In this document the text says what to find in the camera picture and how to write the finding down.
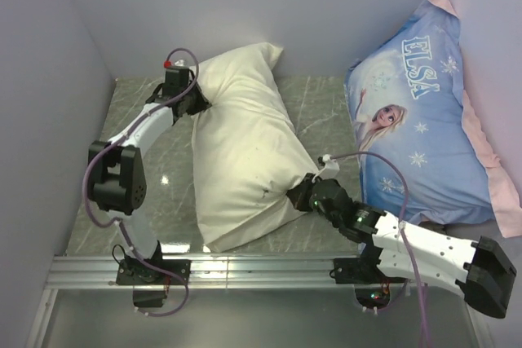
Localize aluminium mounting rail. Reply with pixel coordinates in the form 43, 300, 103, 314
24, 253, 490, 348

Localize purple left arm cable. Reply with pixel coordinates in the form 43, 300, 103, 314
81, 49, 201, 318

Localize cream white pillowcase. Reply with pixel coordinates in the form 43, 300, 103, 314
192, 42, 316, 252

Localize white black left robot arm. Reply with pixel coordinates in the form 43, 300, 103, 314
82, 63, 210, 284

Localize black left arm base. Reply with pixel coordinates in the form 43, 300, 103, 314
112, 244, 192, 310

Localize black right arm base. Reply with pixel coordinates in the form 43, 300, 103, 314
330, 258, 409, 315

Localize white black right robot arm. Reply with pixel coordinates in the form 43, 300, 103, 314
286, 174, 517, 319

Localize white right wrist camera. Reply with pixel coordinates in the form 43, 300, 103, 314
312, 154, 340, 183

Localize blue Elsa print pillow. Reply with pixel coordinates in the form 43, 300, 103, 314
344, 0, 521, 238

